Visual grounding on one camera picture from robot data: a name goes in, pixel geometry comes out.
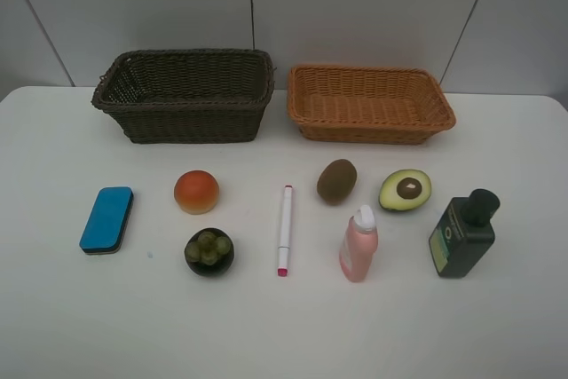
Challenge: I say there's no brown kiwi fruit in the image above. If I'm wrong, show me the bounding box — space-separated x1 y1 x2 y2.
316 159 358 206

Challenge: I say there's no orange wicker basket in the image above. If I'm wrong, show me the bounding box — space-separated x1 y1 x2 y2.
287 65 456 145

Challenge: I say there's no blue whiteboard eraser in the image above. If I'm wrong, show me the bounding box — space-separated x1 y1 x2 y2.
79 186 134 255

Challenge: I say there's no dark mangosteen fruit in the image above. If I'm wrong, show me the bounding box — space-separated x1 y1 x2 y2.
184 228 235 278

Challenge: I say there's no dark green bottle black cap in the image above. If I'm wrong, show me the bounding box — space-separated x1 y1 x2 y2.
428 189 501 279

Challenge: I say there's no pink lotion bottle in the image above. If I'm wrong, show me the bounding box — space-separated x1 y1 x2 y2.
339 205 378 282

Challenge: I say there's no white pink-tipped marker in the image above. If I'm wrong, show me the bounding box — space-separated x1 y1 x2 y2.
277 186 293 277

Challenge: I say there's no orange bread bun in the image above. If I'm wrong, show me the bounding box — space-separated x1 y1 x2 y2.
174 170 220 215

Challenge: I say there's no halved avocado with pit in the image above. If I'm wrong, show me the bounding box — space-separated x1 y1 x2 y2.
378 170 432 212

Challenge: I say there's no dark brown wicker basket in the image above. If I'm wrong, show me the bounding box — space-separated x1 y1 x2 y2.
91 49 274 144

